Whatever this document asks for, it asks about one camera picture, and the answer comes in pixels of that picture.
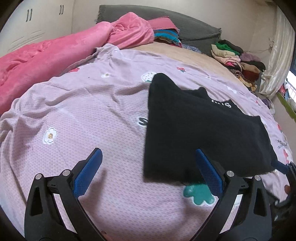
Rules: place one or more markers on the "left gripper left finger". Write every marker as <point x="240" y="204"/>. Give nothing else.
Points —
<point x="43" y="220"/>

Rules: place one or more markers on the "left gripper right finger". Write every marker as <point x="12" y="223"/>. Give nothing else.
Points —
<point x="253" y="218"/>

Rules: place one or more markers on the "black sweater orange cuffs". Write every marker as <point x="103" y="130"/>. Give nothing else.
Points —
<point x="182" y="121"/>

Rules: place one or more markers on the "pile of folded clothes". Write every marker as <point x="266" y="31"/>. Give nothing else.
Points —
<point x="247" y="67"/>

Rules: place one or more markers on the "striped folded clothes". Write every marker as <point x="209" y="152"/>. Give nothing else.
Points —
<point x="170" y="36"/>

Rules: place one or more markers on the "right hand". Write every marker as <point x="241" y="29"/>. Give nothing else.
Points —
<point x="287" y="189"/>

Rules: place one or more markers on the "window with grille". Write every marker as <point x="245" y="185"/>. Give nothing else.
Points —
<point x="286" y="94"/>

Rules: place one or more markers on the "lilac strawberry print bedsheet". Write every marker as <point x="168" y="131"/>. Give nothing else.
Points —
<point x="103" y="104"/>

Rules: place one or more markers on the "cream satin curtain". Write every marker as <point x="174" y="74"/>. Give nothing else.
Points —
<point x="281" y="57"/>

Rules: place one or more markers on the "pink fleece blanket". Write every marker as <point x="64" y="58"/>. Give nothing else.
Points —
<point x="41" y="61"/>

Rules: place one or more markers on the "beige mattress pad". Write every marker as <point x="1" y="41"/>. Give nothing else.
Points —
<point x="199" y="60"/>

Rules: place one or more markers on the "grey headboard cover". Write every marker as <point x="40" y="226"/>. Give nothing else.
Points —
<point x="193" y="32"/>

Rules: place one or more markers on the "white wardrobe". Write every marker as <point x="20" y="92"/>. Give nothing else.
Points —
<point x="35" y="21"/>

